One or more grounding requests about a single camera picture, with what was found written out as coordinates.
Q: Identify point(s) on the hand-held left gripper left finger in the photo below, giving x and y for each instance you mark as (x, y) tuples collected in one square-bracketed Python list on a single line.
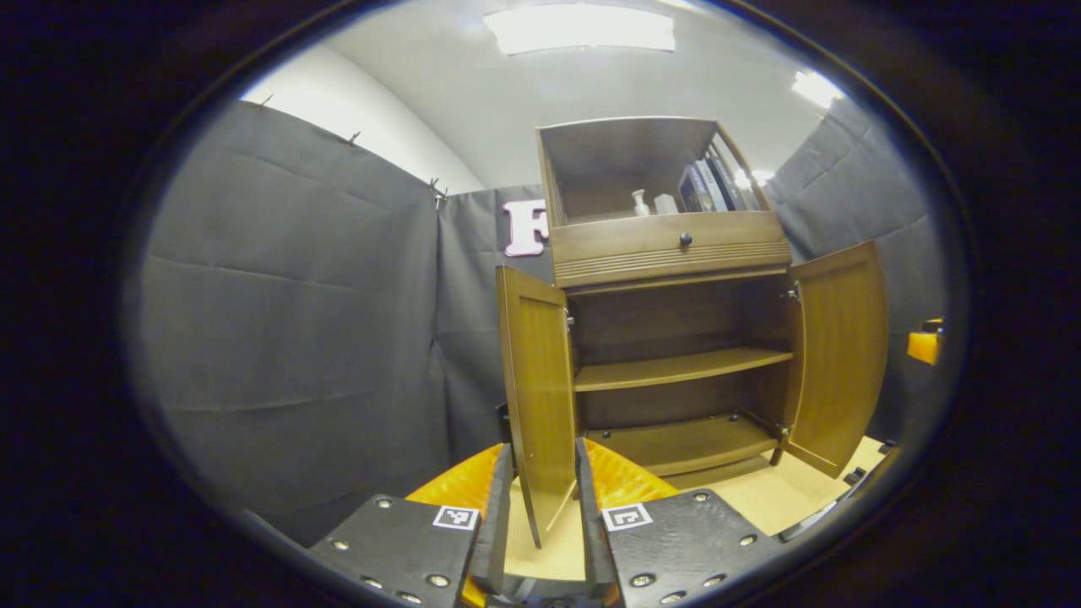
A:
[(497, 532)]

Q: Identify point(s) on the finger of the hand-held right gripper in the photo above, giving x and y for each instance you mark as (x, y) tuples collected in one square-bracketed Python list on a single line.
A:
[(925, 346)]

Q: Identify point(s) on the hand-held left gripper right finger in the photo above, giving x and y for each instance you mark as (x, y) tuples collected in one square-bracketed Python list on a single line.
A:
[(589, 532)]

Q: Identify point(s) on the wooden shoe cabinet door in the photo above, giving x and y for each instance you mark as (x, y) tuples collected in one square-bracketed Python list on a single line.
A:
[(844, 355), (540, 380)]

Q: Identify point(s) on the wooden double-door shoe cabinet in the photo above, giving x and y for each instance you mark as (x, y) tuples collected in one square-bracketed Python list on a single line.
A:
[(659, 321)]

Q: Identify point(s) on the wooden cabinet shelf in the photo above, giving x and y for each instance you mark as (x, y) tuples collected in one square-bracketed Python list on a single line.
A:
[(676, 370)]

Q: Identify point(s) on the wooden cabinet drawer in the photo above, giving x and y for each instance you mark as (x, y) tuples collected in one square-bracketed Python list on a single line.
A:
[(625, 249)]

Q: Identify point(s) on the dark book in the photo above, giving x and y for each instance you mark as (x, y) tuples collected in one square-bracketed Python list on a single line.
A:
[(730, 184)]

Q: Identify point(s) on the blue grey book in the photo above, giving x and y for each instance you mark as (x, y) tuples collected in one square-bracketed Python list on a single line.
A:
[(694, 190)]

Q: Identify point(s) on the small ceiling light panel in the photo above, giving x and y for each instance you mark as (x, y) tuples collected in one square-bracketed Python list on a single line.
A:
[(815, 89)]

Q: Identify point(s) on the small white box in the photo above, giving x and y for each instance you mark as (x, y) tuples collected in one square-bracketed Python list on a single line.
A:
[(665, 204)]

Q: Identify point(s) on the small white bottle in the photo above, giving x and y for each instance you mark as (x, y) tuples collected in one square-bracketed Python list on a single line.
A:
[(640, 204)]

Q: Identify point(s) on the large ceiling light panel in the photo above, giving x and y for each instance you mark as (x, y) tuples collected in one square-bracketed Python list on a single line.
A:
[(578, 28)]

